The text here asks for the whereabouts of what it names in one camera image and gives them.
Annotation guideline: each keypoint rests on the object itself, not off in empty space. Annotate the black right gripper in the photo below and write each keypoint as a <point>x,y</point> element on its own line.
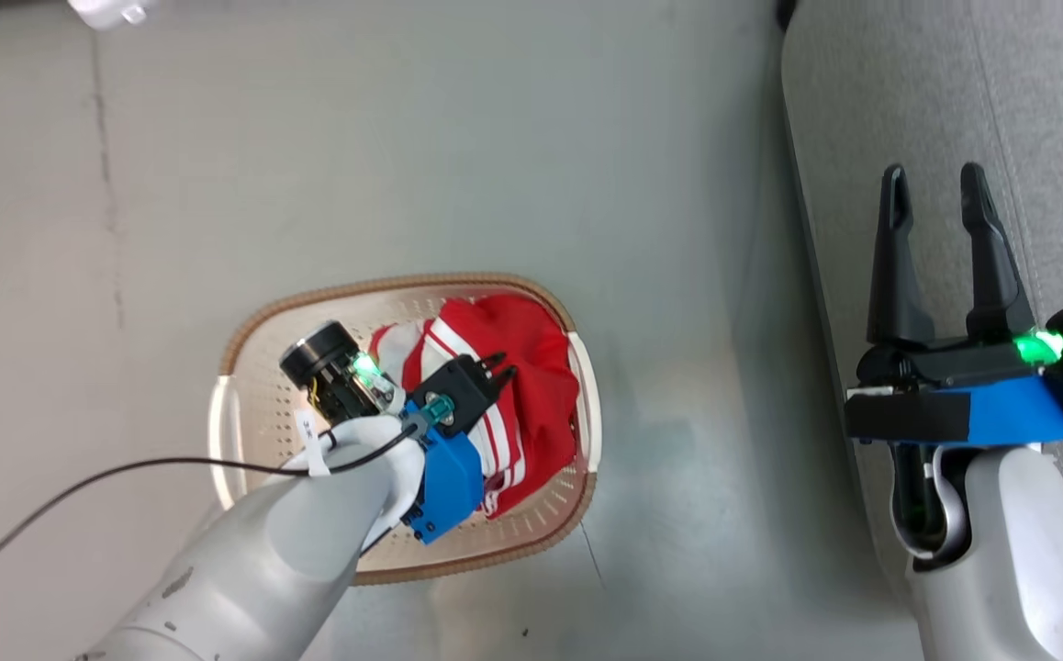
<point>945,363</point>

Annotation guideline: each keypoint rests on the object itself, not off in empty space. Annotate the blue black left wrist camera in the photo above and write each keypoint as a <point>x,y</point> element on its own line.
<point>444,477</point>

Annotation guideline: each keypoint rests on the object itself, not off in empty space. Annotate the blue black wrist camera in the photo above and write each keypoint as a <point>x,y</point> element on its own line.
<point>1000,415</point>
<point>444,477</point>

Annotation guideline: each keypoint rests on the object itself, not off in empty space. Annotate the white plastic object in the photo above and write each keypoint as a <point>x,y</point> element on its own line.
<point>114,11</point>

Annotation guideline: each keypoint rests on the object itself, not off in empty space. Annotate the red white striped garment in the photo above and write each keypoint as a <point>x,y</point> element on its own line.
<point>531,367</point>

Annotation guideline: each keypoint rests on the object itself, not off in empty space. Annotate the grey fabric sofa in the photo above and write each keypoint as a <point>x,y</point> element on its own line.
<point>862,92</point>

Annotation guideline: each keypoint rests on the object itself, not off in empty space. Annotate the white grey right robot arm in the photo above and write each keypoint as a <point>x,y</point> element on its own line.
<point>1027,569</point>

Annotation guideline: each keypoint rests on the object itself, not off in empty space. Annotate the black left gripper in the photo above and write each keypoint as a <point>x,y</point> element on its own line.
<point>339,372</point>

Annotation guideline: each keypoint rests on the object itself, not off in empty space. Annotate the blue black right wrist camera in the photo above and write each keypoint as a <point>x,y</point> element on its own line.
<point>1000,415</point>

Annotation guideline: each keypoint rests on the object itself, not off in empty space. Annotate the beige plastic laundry basket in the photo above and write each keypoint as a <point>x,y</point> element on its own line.
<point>261,404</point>

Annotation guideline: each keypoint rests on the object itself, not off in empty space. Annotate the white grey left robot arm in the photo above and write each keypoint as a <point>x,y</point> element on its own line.
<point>293,551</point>

